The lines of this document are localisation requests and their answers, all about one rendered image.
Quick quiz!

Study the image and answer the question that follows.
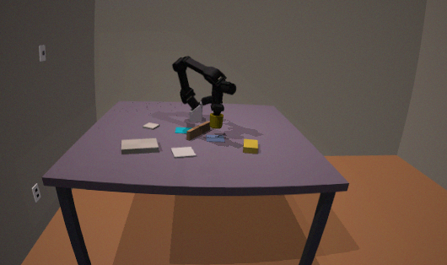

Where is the white flat square pad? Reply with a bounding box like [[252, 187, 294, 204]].
[[171, 147, 196, 159]]

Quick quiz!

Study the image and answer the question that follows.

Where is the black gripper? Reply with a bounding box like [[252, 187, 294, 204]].
[[210, 92, 224, 116]]

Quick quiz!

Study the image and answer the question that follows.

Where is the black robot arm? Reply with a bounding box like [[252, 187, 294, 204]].
[[173, 56, 236, 110]]

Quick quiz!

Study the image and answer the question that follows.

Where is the yellow block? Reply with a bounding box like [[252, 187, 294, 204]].
[[243, 139, 258, 154]]

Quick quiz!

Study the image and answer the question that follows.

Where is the small white flat tile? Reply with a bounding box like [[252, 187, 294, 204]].
[[143, 122, 159, 130]]

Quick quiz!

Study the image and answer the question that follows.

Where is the curved wooden bar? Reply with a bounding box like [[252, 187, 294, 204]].
[[186, 121, 210, 141]]

